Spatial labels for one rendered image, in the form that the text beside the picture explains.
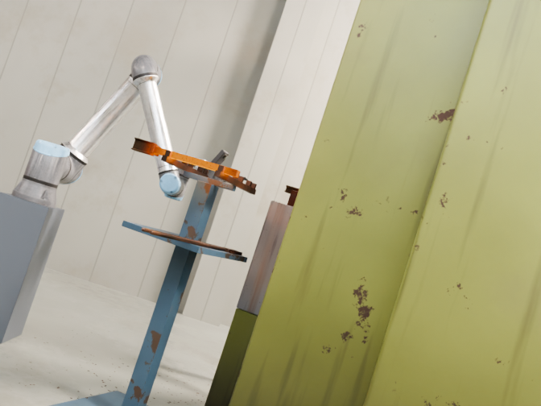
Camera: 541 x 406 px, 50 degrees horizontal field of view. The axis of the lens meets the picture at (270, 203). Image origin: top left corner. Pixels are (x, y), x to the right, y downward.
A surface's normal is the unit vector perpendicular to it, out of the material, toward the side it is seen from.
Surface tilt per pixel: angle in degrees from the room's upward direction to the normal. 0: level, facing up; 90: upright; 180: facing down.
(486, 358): 90
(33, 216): 90
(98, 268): 90
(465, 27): 90
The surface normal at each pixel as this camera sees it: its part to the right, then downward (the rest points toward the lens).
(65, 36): 0.04, -0.05
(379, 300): -0.36, -0.18
